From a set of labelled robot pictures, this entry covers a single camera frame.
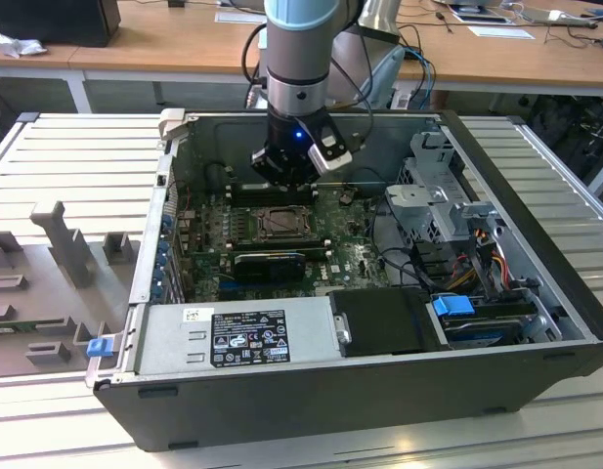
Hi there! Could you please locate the metal socket cover frame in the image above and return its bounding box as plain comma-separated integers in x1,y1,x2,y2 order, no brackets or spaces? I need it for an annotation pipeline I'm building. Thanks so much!
255,207,313,239

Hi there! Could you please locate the CPU socket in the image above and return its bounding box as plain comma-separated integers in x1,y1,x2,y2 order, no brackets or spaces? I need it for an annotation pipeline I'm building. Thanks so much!
250,204,316,242

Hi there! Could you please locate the black cylinder component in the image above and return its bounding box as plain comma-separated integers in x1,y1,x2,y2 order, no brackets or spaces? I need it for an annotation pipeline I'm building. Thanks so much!
204,163,228,192

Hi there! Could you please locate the black graphics card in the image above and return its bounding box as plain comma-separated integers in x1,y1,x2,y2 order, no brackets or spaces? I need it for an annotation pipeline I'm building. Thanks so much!
231,250,308,283

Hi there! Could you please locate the grey plastic case latch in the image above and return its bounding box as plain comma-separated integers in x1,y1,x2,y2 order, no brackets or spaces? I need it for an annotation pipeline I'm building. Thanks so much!
158,107,188,144

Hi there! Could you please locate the green motherboard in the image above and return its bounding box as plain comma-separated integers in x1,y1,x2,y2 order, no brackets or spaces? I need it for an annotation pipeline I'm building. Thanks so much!
176,188,419,304

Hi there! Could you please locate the pale blue teach pendant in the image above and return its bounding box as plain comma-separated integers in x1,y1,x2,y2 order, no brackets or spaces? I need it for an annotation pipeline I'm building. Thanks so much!
353,42,407,109

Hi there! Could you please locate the grey metal disk bay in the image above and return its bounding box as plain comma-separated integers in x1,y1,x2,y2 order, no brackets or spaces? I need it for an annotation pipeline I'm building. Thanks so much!
384,129,497,256

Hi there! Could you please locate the white paper sheet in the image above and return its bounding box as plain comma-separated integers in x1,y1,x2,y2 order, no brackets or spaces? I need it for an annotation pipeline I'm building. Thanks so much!
214,9,268,24
467,24,536,41

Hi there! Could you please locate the wooden desk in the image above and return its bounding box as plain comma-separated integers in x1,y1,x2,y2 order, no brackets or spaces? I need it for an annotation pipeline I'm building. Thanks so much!
0,0,603,98

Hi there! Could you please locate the black plastic shroud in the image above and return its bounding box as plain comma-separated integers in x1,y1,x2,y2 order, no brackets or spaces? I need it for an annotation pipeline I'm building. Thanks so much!
326,287,452,359

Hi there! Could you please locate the silver power supply unit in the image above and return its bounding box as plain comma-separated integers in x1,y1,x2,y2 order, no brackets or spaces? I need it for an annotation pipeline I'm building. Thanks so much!
129,295,352,377

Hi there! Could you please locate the hard disk in blue carrier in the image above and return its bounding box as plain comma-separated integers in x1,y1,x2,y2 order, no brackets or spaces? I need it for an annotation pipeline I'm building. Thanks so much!
431,292,537,350

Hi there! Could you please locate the grey tablet device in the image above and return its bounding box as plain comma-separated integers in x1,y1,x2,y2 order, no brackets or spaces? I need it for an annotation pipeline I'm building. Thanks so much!
450,0,510,24

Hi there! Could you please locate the black open PC case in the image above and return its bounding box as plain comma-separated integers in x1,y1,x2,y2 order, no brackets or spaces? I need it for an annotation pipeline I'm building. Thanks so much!
85,107,603,453

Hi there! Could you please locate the blue plastic case latch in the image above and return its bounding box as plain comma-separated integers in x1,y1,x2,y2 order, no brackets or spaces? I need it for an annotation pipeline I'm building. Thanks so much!
86,338,112,361

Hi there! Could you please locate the black box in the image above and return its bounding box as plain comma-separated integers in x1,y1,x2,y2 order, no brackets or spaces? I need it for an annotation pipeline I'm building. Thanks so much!
0,0,122,49

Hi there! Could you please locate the grey parts rack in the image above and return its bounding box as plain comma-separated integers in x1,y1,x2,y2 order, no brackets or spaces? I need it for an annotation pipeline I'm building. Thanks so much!
0,199,142,380

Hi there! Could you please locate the black office chair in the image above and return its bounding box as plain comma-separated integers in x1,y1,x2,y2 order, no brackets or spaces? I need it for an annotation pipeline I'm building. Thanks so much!
523,92,603,183

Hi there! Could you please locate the crumpled white paper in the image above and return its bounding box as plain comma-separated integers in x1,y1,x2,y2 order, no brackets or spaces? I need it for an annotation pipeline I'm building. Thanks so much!
0,26,49,60

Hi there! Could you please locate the green RAM stick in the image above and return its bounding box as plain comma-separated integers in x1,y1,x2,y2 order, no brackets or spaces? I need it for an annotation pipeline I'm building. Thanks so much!
0,320,67,336

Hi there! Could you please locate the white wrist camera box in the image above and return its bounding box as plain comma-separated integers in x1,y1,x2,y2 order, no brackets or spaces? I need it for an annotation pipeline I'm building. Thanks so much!
306,127,355,176

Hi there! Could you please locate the black camera cable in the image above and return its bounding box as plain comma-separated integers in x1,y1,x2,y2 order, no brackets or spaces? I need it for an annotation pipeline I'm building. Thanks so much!
328,26,376,153

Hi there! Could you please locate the thin black wire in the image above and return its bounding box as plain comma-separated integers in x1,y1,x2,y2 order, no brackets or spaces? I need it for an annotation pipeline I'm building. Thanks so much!
352,167,388,190

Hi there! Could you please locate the grey metal bracket plate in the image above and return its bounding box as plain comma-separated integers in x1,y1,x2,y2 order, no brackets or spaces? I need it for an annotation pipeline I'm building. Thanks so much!
384,184,452,219

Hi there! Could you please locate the blue cable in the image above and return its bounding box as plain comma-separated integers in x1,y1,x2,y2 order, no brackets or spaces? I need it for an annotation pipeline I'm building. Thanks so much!
403,46,437,109

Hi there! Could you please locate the thick black cable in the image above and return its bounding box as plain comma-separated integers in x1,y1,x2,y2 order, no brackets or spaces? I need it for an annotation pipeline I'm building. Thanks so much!
370,197,452,297

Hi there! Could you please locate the silver metal handle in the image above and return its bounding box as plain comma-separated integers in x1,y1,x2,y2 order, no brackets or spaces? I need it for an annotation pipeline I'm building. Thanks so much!
331,314,353,346

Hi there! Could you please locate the red yellow wire bundle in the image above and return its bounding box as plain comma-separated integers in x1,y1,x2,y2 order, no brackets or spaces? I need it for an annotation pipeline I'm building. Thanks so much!
447,229,508,290

